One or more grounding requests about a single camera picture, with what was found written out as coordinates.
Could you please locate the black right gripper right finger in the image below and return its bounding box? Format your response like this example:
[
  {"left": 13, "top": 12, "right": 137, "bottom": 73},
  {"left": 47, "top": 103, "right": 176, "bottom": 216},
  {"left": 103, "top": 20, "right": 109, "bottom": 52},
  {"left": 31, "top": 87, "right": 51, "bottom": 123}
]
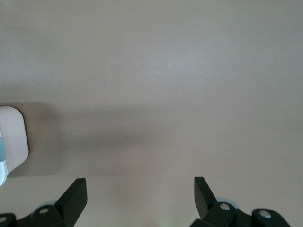
[{"left": 189, "top": 176, "right": 291, "bottom": 227}]

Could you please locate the brown table mat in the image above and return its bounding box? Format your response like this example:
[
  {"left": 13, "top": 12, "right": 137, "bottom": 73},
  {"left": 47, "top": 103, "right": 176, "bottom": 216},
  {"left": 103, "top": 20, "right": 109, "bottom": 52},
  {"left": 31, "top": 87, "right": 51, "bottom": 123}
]
[{"left": 0, "top": 0, "right": 303, "bottom": 227}]

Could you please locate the white plastic container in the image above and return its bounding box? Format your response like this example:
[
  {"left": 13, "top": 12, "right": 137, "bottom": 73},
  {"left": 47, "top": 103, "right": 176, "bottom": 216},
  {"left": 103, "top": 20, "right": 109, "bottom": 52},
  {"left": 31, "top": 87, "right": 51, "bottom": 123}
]
[{"left": 0, "top": 106, "right": 30, "bottom": 177}]

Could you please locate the white lid with grey latches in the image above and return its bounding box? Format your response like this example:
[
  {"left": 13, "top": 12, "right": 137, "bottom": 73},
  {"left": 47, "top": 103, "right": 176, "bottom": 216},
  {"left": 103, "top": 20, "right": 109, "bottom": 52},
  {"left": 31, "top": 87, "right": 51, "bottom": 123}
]
[{"left": 0, "top": 129, "right": 9, "bottom": 187}]

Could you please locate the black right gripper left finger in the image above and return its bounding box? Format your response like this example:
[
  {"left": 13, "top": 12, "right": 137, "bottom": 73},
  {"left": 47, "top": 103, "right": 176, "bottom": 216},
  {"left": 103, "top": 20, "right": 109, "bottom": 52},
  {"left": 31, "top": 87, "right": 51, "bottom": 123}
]
[{"left": 0, "top": 178, "right": 88, "bottom": 227}]

